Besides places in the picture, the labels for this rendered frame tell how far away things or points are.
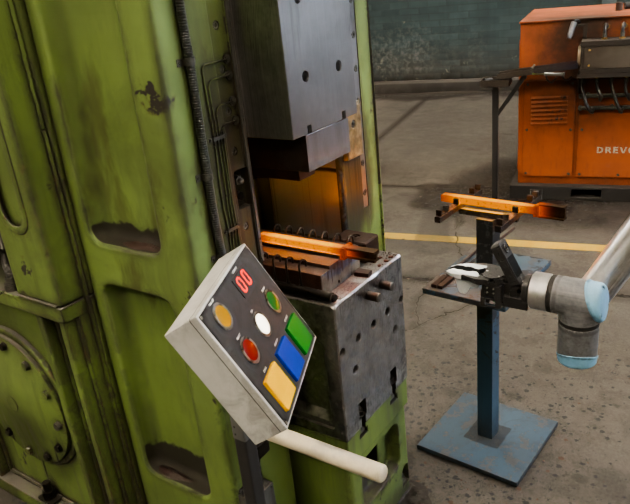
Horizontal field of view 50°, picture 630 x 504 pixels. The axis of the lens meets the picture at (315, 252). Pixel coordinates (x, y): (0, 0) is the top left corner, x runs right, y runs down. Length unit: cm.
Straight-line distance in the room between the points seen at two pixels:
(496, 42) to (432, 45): 82
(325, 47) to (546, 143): 358
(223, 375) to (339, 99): 86
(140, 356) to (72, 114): 72
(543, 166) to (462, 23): 433
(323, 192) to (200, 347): 104
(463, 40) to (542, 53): 427
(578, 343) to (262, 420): 77
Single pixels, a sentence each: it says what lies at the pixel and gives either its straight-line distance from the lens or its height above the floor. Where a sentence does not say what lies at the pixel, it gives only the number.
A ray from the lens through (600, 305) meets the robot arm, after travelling 164.
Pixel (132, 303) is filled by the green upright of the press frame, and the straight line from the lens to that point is 200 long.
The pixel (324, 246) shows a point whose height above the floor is 101.
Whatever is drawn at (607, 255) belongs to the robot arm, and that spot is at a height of 105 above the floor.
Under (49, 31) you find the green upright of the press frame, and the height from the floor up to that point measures 167.
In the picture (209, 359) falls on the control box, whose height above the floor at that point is 111.
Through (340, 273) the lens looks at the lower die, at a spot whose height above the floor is 95.
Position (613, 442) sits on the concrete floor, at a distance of 286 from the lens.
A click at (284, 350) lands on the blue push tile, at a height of 103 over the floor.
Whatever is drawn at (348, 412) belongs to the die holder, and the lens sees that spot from 200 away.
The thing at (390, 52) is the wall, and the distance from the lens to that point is 955.
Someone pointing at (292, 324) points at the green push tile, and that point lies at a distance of 149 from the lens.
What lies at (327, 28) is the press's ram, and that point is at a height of 160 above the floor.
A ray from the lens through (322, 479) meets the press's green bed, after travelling 223.
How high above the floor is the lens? 175
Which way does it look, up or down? 23 degrees down
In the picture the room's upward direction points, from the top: 6 degrees counter-clockwise
